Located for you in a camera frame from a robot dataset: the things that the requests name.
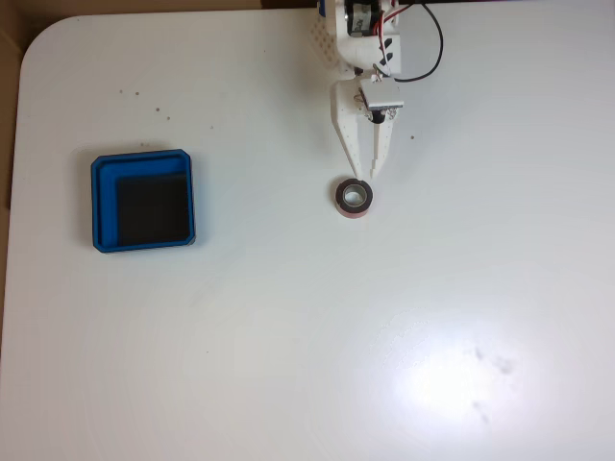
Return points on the blue square box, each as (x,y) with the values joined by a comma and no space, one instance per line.
(103,206)

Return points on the black square pad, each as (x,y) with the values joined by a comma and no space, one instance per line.
(154,211)

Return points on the grey camera box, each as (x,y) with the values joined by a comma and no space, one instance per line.
(382,93)

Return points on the red tape roll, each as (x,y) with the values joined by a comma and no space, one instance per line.
(342,197)

